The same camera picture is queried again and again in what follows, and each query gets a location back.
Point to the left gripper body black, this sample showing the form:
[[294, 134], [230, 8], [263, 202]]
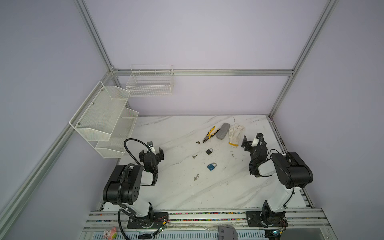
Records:
[[142, 155]]

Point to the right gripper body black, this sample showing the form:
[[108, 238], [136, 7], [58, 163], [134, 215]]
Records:
[[247, 142]]

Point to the blue padlock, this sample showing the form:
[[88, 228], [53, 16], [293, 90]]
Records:
[[211, 166]]

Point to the small black padlock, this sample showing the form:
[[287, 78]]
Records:
[[209, 151]]

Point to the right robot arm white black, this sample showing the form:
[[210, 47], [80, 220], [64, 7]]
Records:
[[291, 171]]

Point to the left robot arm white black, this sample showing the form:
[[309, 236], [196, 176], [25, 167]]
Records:
[[123, 187]]

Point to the white work glove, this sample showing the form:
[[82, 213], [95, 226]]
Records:
[[235, 133]]

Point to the grey fabric case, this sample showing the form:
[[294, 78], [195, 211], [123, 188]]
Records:
[[224, 129]]

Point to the yellow black pliers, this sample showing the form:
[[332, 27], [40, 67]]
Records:
[[212, 132]]

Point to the white mesh two-tier shelf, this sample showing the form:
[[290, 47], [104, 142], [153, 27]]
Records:
[[105, 121]]

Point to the pink small object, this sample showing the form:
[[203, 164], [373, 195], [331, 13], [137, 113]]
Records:
[[110, 234]]

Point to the grey box at front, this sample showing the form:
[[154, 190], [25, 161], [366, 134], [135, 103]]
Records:
[[227, 233]]

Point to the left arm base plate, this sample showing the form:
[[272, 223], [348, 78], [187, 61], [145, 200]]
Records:
[[152, 221]]

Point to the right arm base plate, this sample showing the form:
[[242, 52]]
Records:
[[259, 219]]

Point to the white wire basket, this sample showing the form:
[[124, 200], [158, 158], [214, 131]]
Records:
[[151, 80]]

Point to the aluminium frame rail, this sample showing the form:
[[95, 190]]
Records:
[[195, 72]]

